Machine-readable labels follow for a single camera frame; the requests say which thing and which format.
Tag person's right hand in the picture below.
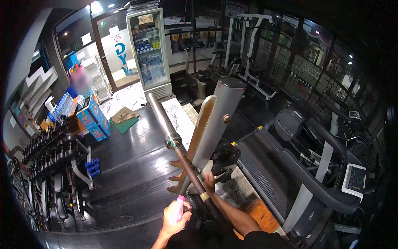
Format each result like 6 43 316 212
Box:
203 171 217 195

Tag person's left hand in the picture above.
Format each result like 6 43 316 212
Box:
161 200 193 238

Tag person's left fingers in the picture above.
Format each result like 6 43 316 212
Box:
180 201 193 229

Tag pink spray bottle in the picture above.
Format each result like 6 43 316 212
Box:
169 195 186 225

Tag grey and tan rack stand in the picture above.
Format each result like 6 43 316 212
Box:
166 77 247 195

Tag black rod with yellow ends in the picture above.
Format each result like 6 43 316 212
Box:
231 125 264 146

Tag steel barbell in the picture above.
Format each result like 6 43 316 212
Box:
147 92 229 225

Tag person's body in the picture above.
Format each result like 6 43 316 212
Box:
244 230 293 249

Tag grey treadmill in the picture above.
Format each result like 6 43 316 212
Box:
232 107 363 248

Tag green mat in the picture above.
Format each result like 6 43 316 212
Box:
108 116 139 135

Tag exercise bike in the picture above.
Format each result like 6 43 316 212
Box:
179 39 243 105

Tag striped folded cloth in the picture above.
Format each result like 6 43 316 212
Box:
110 107 141 125

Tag pair of blue dumbbells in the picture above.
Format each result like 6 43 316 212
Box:
85 158 101 178

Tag blue printed carton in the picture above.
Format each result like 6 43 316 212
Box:
88 117 111 142
76 95 102 126

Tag glass door drinks fridge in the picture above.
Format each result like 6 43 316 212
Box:
126 7 173 99

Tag full dumbbell rack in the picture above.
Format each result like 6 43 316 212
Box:
6 116 95 233

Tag exercise machine with white console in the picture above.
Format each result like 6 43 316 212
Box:
330 110 378 237

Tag glass entrance door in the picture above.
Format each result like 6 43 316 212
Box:
91 12 141 93

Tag pack of water bottles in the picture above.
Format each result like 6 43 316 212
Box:
50 92 76 122

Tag white multi gym frame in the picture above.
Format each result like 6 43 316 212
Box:
224 13 282 101

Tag white wire shelf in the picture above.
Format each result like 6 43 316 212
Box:
81 54 113 104

